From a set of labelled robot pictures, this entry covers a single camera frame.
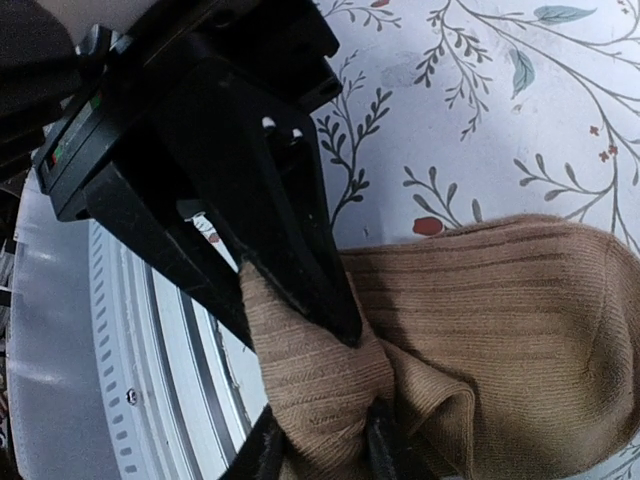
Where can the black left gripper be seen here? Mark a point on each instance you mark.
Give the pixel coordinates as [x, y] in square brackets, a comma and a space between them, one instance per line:
[282, 46]

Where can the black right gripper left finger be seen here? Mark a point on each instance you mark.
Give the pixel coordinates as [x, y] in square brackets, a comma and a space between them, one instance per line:
[263, 453]

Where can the aluminium front rail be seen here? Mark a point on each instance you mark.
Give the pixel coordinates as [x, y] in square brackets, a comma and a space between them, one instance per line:
[113, 372]

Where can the floral patterned table mat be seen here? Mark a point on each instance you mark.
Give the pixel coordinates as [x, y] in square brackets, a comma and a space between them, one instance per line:
[456, 113]

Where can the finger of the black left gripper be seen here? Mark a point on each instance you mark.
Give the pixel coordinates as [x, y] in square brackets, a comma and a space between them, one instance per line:
[253, 160]
[146, 220]

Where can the tan ribbed sock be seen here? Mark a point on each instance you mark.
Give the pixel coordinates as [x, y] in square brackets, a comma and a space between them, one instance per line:
[507, 350]

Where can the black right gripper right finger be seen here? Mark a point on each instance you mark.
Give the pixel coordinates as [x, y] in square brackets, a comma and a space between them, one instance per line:
[388, 451]

